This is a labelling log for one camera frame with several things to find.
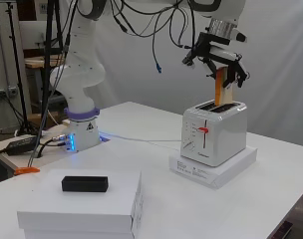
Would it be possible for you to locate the wooden bench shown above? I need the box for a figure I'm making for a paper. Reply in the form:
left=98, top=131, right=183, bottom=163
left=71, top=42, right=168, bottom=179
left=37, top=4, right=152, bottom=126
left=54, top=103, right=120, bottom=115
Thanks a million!
left=23, top=54, right=65, bottom=70

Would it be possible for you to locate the white toaster cord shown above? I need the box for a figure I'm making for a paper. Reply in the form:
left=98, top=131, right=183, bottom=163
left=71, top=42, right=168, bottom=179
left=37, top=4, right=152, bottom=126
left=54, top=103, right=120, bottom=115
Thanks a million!
left=99, top=131, right=184, bottom=151

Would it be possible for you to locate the black block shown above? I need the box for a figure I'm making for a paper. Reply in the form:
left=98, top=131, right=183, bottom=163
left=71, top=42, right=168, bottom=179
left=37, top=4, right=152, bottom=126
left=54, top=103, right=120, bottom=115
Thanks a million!
left=61, top=175, right=110, bottom=193

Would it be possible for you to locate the black cable with blue plug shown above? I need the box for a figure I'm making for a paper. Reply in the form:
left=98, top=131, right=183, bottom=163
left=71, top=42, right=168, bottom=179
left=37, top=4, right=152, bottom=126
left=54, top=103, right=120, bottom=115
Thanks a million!
left=151, top=16, right=163, bottom=75

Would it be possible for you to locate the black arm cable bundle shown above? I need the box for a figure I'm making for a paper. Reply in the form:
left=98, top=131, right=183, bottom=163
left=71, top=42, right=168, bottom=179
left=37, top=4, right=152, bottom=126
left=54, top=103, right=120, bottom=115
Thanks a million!
left=107, top=0, right=198, bottom=51

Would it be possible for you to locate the white flat box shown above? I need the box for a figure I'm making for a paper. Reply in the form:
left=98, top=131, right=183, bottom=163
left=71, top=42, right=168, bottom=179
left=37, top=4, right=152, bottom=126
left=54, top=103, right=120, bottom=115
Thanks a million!
left=16, top=167, right=145, bottom=235
left=23, top=198, right=146, bottom=239
left=167, top=145, right=258, bottom=190

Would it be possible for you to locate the white hanging sheet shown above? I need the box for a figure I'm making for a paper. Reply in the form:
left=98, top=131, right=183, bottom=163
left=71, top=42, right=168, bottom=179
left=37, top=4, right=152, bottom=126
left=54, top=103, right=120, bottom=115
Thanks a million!
left=91, top=0, right=303, bottom=149

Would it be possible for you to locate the black tripod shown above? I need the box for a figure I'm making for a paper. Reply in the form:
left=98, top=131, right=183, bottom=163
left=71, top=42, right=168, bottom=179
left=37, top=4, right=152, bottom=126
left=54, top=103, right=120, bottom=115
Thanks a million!
left=4, top=0, right=44, bottom=136

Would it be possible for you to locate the grey wall outlet box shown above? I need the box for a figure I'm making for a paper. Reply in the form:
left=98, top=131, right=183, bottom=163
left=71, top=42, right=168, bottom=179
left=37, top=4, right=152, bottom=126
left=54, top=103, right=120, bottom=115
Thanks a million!
left=0, top=86, right=19, bottom=97

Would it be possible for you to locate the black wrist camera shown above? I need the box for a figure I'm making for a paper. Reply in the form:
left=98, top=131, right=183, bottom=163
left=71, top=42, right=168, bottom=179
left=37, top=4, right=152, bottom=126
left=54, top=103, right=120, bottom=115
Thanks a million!
left=181, top=49, right=197, bottom=71

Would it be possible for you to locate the toy toast bread slice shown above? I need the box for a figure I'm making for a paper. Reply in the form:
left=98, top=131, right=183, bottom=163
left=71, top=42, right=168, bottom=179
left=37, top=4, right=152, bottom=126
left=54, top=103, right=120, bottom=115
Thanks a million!
left=213, top=66, right=236, bottom=108

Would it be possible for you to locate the steel toaster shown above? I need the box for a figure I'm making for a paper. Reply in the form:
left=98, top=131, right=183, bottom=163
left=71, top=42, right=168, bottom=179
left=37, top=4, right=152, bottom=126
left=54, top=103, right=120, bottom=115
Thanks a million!
left=179, top=98, right=249, bottom=168

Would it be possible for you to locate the black power adapter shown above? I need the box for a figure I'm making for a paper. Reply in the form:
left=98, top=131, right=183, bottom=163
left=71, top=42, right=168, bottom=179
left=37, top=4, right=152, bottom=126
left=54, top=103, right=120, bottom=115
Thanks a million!
left=5, top=135, right=40, bottom=156

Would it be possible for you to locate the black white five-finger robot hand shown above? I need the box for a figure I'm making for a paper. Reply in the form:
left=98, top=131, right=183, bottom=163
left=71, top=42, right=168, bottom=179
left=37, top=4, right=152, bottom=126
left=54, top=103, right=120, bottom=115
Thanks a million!
left=190, top=31, right=251, bottom=90

